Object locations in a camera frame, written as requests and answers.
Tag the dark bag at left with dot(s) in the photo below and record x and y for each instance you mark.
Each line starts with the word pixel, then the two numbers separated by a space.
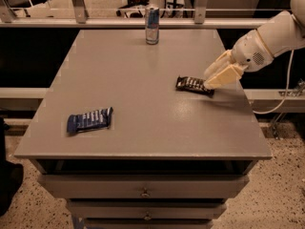
pixel 11 174

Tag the top grey drawer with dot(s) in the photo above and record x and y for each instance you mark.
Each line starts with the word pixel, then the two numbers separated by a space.
pixel 146 186

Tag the bottom grey drawer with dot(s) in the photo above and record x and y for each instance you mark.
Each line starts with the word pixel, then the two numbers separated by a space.
pixel 149 224

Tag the grey drawer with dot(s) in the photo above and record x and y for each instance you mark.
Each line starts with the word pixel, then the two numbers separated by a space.
pixel 149 224
pixel 141 209
pixel 146 186

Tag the blue silver energy drink can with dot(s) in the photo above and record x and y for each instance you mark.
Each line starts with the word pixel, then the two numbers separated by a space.
pixel 152 24

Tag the black rxbar chocolate wrapper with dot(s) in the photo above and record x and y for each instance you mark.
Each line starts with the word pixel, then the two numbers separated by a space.
pixel 193 85

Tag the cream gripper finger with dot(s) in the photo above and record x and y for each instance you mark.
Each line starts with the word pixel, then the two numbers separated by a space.
pixel 227 76
pixel 222 62

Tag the grey drawer cabinet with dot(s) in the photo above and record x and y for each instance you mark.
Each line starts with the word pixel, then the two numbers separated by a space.
pixel 155 129

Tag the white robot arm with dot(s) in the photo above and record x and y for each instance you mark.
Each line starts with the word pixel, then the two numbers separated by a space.
pixel 285 31

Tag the middle grey drawer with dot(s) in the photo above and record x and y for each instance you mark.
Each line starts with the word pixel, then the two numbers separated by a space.
pixel 141 209

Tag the blue rxbar blueberry wrapper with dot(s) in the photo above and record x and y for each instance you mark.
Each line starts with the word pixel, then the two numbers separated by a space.
pixel 98 119

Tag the metal railing beam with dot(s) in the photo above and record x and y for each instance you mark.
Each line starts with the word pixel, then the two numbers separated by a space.
pixel 136 23

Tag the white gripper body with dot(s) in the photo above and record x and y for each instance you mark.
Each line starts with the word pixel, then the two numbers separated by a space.
pixel 250 52

